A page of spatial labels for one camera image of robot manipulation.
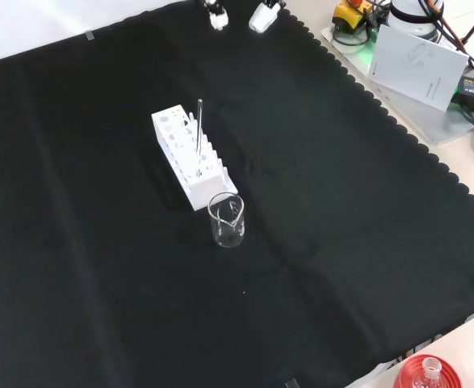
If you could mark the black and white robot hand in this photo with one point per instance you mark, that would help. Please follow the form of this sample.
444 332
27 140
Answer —
263 18

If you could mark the clear glass rod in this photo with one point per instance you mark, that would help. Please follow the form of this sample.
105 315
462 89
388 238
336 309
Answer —
199 129

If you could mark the white test tube rack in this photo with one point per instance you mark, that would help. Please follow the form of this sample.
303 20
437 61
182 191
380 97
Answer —
204 190

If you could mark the yellow stop button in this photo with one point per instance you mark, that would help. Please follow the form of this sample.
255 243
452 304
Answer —
347 16

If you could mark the white booklet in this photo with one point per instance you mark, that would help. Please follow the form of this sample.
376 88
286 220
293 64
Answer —
414 60

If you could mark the clear cloth clip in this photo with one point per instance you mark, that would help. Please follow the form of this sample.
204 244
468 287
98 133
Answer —
292 383
90 35

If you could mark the pale base board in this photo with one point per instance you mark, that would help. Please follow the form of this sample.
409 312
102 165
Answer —
422 121

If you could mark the clear glass beaker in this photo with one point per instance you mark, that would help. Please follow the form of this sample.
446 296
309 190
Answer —
226 238

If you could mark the black bench cloth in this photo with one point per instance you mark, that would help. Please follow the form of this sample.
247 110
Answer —
99 202

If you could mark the clear round-bottom flask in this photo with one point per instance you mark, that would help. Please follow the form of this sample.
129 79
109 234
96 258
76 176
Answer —
431 365

